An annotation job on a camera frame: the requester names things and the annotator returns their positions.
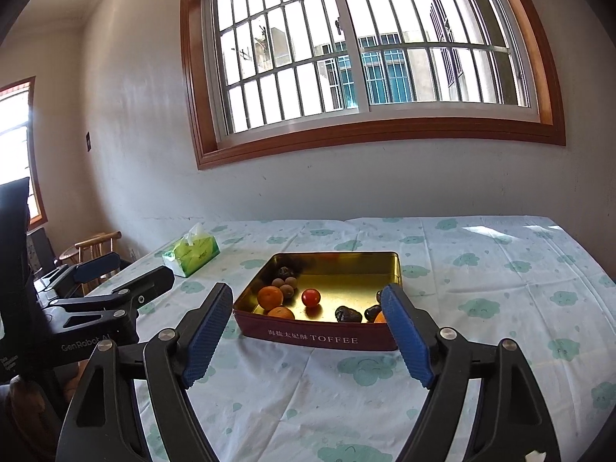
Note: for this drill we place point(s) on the light wooden chair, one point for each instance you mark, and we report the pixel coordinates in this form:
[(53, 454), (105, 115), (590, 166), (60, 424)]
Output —
[(98, 238)]

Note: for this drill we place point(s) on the green tissue pack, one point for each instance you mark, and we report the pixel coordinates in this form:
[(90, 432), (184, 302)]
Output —
[(192, 255)]

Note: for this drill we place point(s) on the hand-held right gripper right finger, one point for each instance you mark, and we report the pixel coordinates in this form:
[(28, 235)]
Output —
[(409, 337)]

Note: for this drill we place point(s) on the red and gold tin box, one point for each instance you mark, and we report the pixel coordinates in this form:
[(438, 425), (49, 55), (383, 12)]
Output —
[(313, 339)]

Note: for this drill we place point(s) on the small side window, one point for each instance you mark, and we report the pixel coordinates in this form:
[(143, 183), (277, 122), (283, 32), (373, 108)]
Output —
[(17, 130)]

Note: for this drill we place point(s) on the dark shiny fruit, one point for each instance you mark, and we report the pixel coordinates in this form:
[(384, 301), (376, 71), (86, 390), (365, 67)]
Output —
[(373, 312), (349, 314)]

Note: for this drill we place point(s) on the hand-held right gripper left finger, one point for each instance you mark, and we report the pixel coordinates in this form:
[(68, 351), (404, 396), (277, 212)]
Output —
[(207, 337)]

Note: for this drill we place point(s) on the orange tangerine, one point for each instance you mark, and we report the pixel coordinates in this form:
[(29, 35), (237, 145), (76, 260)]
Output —
[(281, 314), (269, 297), (380, 318)]

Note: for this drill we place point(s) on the cloud print tablecloth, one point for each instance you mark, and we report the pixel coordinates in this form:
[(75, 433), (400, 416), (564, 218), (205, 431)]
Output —
[(481, 274)]

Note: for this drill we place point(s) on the red tomato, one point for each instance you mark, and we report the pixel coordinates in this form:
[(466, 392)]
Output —
[(311, 297)]

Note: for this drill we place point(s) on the brown longan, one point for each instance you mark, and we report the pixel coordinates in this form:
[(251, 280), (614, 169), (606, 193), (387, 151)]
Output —
[(291, 280), (278, 282), (288, 292)]

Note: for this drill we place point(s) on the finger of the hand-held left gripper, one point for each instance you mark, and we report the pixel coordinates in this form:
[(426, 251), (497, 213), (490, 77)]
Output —
[(96, 264), (149, 284)]

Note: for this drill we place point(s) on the person's left hand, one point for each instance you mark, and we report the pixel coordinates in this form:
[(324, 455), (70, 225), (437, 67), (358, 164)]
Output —
[(26, 397)]

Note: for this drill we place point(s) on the wood framed barred window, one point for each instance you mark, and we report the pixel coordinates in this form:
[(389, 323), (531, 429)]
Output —
[(385, 130)]

